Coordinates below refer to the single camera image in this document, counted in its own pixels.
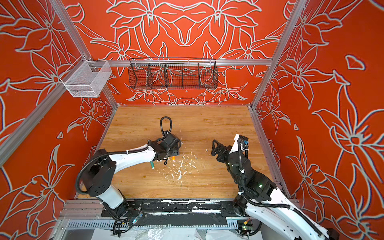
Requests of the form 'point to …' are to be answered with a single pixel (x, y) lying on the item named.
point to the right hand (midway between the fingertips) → (216, 143)
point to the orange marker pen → (173, 158)
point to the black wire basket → (173, 73)
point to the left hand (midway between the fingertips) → (175, 148)
